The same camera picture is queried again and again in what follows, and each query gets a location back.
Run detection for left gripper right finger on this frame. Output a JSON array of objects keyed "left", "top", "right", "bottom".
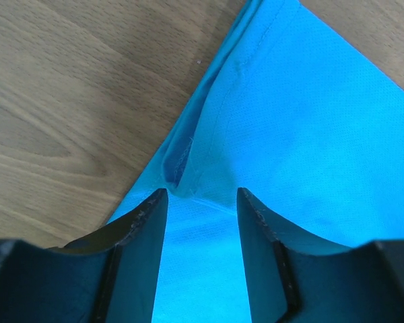
[{"left": 236, "top": 188, "right": 404, "bottom": 322}]

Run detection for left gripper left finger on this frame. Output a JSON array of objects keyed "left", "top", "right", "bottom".
[{"left": 0, "top": 189, "right": 168, "bottom": 322}]

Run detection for teal t shirt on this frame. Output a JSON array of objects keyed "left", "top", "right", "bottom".
[{"left": 113, "top": 1, "right": 404, "bottom": 322}]

